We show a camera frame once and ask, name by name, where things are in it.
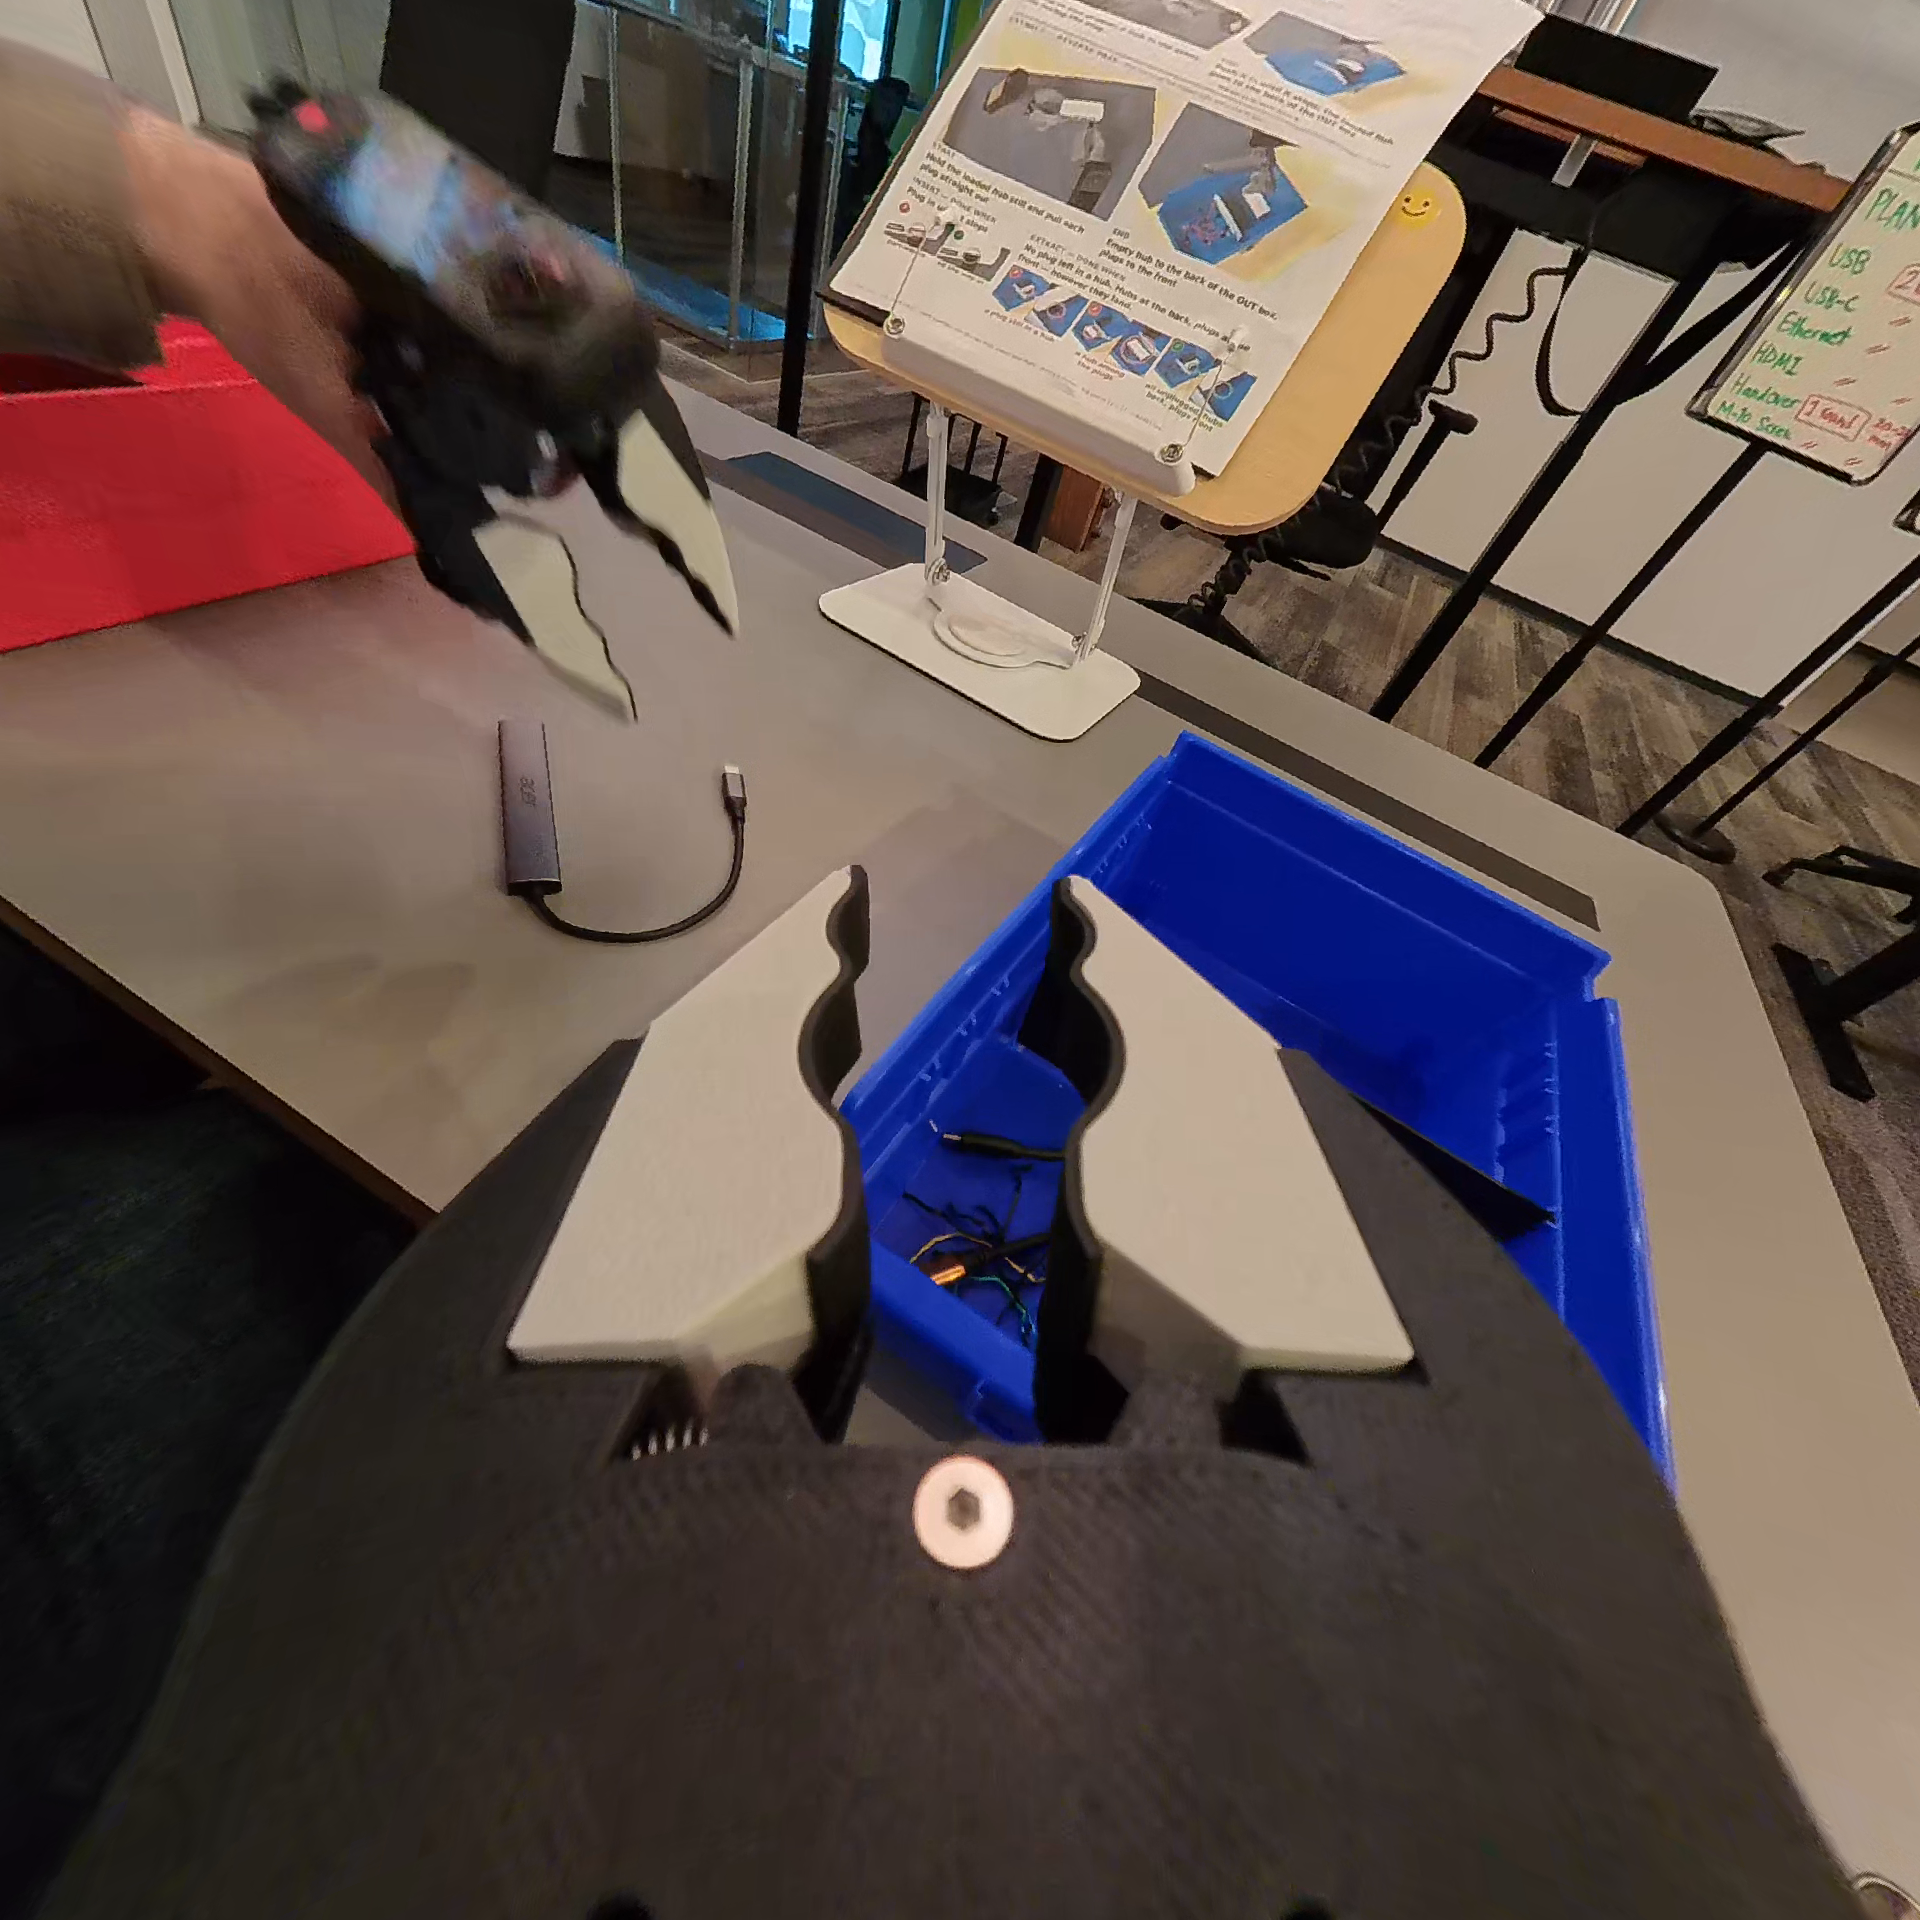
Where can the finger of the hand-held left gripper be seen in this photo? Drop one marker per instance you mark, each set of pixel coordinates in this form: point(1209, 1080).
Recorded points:
point(683, 511)
point(563, 615)

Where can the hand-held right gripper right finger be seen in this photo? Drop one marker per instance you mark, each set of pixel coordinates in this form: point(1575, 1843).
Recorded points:
point(1244, 1201)

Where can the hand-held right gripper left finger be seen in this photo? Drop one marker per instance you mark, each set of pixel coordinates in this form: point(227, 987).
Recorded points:
point(691, 1201)

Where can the grey usb hub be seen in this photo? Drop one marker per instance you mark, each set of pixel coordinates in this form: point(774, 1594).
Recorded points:
point(529, 809)

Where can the blue plastic bin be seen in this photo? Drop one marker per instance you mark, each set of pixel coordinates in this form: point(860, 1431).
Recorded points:
point(1349, 930)

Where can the red plastic bin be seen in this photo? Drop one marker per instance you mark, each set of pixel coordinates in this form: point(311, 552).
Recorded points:
point(150, 495)

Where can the person's left forearm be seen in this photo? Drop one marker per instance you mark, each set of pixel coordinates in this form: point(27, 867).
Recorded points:
point(77, 210)

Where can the person's left hand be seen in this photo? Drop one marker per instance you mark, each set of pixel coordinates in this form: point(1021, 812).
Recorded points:
point(241, 271)

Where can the black high-back chair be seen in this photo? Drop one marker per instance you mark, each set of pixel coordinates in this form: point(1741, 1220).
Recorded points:
point(482, 76)

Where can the black vertical pole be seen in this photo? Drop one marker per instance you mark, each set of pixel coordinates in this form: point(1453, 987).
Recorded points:
point(810, 225)

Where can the person's right leg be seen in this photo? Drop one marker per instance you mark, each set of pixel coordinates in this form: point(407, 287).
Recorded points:
point(150, 1348)

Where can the printed instruction sheet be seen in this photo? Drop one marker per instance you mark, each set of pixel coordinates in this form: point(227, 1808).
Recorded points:
point(1172, 182)

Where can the black star chair base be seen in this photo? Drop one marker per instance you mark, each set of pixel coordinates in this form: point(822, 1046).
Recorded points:
point(1290, 556)

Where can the light wooden board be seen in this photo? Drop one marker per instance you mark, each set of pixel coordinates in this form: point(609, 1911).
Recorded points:
point(1349, 406)

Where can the wooden top table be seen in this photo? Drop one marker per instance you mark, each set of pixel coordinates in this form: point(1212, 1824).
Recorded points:
point(1652, 143)

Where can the whiteboard with green writing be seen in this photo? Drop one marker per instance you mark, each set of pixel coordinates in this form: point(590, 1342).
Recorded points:
point(1829, 330)

